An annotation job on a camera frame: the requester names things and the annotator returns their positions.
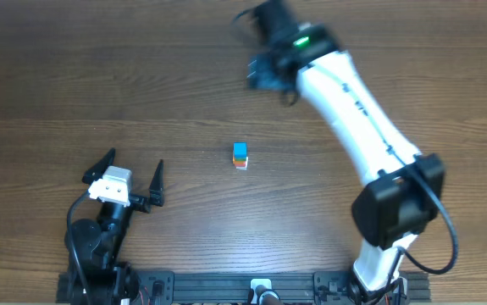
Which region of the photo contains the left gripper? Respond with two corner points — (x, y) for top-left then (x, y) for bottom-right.
(81, 147), (166, 214)

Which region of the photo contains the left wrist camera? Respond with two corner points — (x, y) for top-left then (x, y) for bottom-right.
(88, 165), (135, 208)

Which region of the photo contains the black cable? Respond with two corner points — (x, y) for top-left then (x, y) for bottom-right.
(230, 6), (460, 298)
(65, 190), (97, 305)

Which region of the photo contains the mounting rail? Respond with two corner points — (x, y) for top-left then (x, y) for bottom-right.
(56, 270), (432, 305)

